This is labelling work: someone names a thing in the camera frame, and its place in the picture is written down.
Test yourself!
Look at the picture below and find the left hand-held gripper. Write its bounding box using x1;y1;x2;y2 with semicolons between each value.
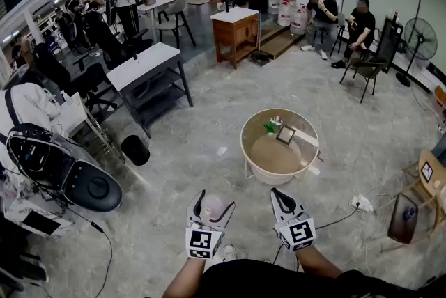
185;189;236;260

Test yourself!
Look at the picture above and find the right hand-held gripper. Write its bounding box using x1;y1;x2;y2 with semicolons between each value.
270;187;318;253

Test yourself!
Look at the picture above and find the person's left forearm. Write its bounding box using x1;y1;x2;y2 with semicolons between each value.
161;256;207;298

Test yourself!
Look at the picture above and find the person's right forearm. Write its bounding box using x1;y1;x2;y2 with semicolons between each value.
295;245;344;279

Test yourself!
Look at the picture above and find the round glass side table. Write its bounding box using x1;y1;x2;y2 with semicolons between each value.
239;108;321;186

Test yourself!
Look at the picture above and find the person's light shoe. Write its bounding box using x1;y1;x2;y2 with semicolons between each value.
222;243;238;262

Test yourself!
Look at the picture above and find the white power strip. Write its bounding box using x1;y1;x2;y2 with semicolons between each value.
348;194;374;214

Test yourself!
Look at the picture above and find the person's black shirt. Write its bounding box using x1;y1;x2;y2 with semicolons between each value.
193;258;446;298

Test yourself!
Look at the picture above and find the brown stool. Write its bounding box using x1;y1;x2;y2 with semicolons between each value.
387;192;420;245

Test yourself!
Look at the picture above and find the black oval device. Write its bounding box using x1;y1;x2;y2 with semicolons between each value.
6;123;124;213

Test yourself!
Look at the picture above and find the light wooden side table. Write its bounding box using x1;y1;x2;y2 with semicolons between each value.
402;149;446;238

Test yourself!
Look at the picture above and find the black folding chair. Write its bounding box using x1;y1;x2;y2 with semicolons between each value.
339;57;388;104

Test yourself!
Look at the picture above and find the grey side table white top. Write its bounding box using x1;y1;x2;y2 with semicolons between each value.
105;42;194;139

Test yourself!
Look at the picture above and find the black tablet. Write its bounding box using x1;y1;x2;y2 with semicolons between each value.
22;210;62;236

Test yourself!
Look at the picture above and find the wooden platform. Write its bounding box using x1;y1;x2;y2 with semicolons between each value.
259;22;306;61

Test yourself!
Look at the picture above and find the wooden cabinet white top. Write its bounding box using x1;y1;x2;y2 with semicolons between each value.
210;6;261;70

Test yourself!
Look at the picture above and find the black flat panel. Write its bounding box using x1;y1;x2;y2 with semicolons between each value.
374;17;405;75

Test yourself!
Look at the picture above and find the grey bar chair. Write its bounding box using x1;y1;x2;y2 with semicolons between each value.
155;0;197;50

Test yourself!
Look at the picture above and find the white jacket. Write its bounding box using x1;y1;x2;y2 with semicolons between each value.
0;81;62;139

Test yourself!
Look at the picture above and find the black office chair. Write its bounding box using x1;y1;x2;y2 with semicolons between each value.
32;42;118;113

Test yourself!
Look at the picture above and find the black standing fan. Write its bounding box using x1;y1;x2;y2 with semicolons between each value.
394;17;439;88

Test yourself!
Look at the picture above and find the white round table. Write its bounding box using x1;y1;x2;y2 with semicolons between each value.
137;0;179;44

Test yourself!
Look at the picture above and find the black power cable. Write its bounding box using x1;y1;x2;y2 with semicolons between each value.
271;201;360;265

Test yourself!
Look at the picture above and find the black picture frame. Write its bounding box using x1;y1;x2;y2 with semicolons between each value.
275;124;298;146

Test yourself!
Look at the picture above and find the white cable bundle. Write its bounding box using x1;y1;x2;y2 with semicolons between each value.
362;166;421;209

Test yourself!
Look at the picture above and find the thin black cable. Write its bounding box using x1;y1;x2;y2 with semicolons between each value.
65;205;114;298

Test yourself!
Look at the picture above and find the metal wire rack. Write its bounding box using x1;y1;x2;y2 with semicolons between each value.
82;104;127;164

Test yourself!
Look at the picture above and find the small dark picture frame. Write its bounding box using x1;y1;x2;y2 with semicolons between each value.
420;161;434;183

